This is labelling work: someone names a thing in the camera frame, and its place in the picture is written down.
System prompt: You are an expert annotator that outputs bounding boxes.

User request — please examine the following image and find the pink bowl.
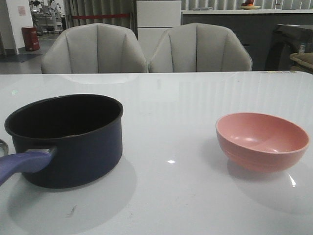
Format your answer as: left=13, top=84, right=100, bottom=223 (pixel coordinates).
left=216, top=113, right=310, bottom=173

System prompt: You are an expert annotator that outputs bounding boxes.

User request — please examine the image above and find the glass lid with blue knob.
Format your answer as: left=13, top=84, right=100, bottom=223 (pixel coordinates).
left=0, top=140, right=9, bottom=156

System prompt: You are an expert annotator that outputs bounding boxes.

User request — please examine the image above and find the grey armchair right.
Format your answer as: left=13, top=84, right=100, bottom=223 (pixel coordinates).
left=149, top=23, right=252, bottom=73

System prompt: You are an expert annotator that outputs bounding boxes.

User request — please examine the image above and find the grey armchair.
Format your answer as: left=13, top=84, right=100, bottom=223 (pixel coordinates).
left=41, top=23, right=148, bottom=74
left=149, top=23, right=252, bottom=73

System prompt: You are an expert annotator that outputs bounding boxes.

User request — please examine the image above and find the grey armchair left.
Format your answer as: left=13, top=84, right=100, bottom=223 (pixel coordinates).
left=41, top=23, right=148, bottom=74

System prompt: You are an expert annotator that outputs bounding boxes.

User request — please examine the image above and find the dark blue saucepan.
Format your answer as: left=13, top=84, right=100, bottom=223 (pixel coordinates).
left=0, top=94, right=123, bottom=188

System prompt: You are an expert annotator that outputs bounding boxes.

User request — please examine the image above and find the white refrigerator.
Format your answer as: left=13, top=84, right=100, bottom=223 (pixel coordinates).
left=136, top=0, right=181, bottom=61

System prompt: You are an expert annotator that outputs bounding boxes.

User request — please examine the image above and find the red barrier belt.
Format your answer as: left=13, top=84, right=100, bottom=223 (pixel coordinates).
left=71, top=13, right=131, bottom=20

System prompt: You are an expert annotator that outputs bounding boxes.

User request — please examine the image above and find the grey kitchen counter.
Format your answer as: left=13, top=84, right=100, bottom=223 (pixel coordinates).
left=181, top=9, right=313, bottom=71

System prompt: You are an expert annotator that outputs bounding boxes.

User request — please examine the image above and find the grey curtain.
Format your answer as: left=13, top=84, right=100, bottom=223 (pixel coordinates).
left=64, top=0, right=137, bottom=35

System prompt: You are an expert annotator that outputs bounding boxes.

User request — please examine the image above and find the fruit plate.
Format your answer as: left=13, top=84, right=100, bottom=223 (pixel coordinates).
left=240, top=0, right=261, bottom=10

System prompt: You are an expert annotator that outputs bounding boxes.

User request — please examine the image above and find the red bin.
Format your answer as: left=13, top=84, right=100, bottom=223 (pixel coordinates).
left=22, top=26, right=40, bottom=51

